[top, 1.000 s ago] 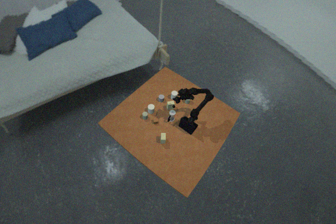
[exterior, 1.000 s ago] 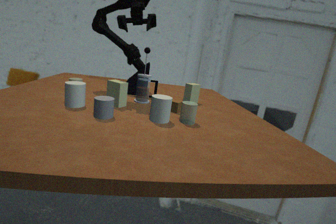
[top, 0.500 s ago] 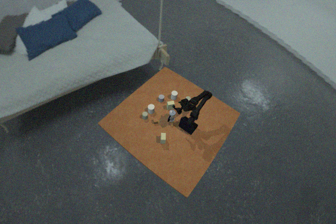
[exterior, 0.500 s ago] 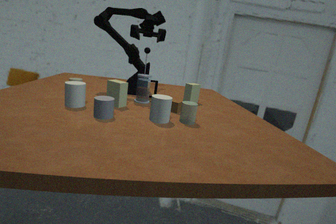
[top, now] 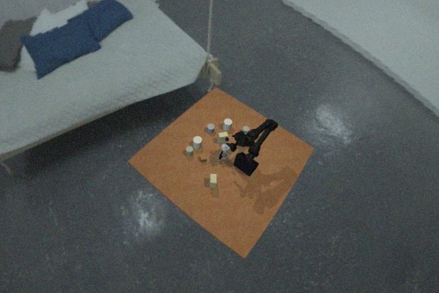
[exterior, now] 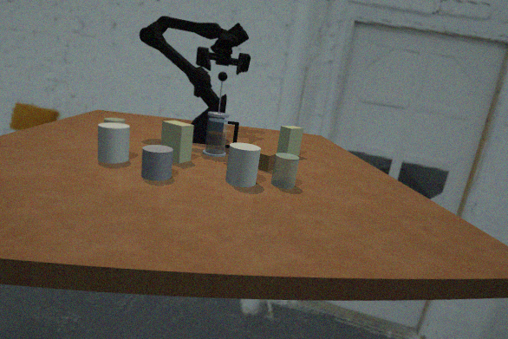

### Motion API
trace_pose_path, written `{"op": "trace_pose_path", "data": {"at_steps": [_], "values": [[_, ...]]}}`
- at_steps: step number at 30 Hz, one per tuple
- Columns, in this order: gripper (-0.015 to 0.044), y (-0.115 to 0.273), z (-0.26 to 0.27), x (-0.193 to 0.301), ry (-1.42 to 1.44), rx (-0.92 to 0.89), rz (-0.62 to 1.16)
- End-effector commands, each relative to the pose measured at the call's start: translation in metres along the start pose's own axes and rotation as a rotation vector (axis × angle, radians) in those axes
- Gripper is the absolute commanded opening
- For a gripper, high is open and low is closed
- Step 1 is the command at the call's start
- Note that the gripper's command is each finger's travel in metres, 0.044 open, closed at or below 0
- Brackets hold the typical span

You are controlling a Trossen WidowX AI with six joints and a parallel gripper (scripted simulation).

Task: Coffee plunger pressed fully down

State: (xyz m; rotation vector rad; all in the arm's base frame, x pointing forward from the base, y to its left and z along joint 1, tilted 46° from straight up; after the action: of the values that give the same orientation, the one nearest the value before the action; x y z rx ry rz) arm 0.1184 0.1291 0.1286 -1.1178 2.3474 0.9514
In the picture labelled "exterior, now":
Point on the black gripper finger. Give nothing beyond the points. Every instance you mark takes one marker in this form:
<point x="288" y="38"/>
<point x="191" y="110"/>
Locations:
<point x="205" y="60"/>
<point x="241" y="64"/>

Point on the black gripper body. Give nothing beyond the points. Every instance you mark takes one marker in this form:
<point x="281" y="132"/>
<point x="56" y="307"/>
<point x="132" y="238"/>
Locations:
<point x="223" y="57"/>

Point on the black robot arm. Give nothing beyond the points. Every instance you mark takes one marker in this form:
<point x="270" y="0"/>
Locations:
<point x="152" y="36"/>

